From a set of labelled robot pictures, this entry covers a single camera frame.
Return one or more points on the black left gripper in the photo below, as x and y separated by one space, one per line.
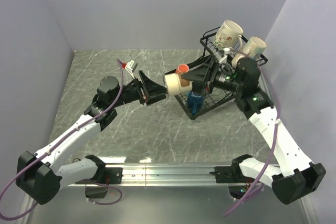
149 92

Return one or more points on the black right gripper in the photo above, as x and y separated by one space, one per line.
199 75

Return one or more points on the orange mug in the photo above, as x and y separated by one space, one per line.
182 68

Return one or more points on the stainless steel cup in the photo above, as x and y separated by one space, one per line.
175 85

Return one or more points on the dark blue handled mug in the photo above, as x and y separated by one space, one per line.
194 102

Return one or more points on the green inside floral mug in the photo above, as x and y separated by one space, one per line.
227 35

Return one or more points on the beige floral mug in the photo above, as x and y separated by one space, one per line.
253 48

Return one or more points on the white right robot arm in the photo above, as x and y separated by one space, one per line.
296 175

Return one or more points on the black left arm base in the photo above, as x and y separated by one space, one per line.
110 175

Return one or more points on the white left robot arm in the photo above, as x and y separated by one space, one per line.
95 118

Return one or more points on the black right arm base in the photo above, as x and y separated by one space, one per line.
226 175

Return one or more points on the black wire dish rack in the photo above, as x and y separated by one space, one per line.
210 98

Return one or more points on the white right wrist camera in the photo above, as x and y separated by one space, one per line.
222 54

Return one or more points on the aluminium mounting rail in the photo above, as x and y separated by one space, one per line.
138 175

